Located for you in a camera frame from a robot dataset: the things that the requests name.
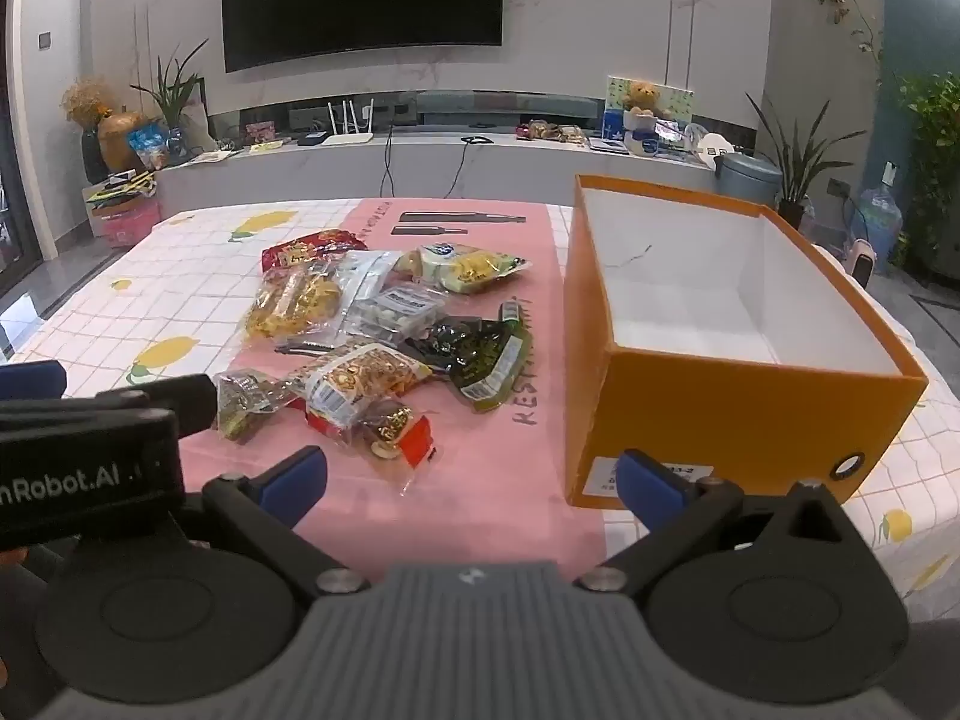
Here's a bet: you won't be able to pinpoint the blue snack bag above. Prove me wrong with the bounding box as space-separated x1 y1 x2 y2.
126 124 170 170

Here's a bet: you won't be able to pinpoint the pink storage box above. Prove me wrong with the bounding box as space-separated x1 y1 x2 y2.
88 199 162 248

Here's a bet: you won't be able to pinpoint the clear packet of gold candies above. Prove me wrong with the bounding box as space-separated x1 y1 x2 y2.
244 262 346 346

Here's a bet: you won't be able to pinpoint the bushy green leafy plant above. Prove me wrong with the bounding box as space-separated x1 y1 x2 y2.
892 71 960 271

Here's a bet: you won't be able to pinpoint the yellow white snack packet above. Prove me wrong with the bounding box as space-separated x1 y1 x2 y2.
397 240 532 295

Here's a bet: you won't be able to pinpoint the red gold snack packet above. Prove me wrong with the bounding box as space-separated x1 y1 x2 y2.
352 401 437 477

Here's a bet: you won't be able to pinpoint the clear packet of brown nuts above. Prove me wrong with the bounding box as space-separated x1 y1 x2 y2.
304 343 434 436

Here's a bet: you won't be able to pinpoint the clear packet of white candies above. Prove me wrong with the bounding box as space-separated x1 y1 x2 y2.
341 251 443 346

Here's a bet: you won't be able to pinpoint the pile of snacks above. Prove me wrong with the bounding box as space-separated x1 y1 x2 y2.
516 120 586 143

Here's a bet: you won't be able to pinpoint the blue water jug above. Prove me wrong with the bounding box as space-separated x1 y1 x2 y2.
855 184 905 263

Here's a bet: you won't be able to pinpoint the long-leaf potted plant black pot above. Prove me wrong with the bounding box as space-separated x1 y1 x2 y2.
746 90 871 230

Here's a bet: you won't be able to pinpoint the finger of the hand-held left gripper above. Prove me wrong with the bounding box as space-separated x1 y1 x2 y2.
97 373 218 436
0 360 67 402

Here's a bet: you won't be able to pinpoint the orange cardboard box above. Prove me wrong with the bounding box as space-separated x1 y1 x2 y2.
562 174 931 511

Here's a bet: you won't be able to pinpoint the black wall television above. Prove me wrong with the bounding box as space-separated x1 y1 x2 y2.
221 0 505 74

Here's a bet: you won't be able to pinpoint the grey television console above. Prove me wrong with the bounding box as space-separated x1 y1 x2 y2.
154 90 721 215

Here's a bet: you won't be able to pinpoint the grey blue trash can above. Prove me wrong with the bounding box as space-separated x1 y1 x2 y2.
714 150 782 203

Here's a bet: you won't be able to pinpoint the white power strip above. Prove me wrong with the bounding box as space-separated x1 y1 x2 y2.
690 131 732 166

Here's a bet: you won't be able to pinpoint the dried flowers in orange vase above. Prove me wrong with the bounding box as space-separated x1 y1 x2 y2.
61 76 147 173

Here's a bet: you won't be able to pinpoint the olive green snack packet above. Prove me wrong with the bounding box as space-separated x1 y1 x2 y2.
216 369 308 442

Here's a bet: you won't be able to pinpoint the white router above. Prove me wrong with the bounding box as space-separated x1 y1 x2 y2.
322 99 376 145

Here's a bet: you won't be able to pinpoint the pink space heater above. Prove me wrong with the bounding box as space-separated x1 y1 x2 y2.
844 238 878 290

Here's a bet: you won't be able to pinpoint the green white-label snack packet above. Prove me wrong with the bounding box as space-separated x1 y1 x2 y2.
450 300 535 413

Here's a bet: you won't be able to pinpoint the pink printed table mat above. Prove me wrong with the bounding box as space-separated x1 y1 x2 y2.
176 197 608 586

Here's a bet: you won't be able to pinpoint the red noodle snack packet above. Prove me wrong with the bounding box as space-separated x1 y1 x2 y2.
261 229 368 275

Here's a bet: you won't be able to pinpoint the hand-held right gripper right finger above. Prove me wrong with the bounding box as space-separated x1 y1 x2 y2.
576 448 871 593

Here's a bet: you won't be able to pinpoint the black cable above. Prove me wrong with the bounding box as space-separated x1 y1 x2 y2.
379 124 488 200

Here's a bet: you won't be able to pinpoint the green printed poster card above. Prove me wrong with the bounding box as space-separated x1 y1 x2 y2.
606 76 695 137

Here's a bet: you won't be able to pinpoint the brown teddy bear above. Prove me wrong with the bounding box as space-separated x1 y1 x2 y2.
622 80 665 121

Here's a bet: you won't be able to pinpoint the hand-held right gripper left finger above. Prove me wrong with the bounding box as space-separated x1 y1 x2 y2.
180 446 372 593

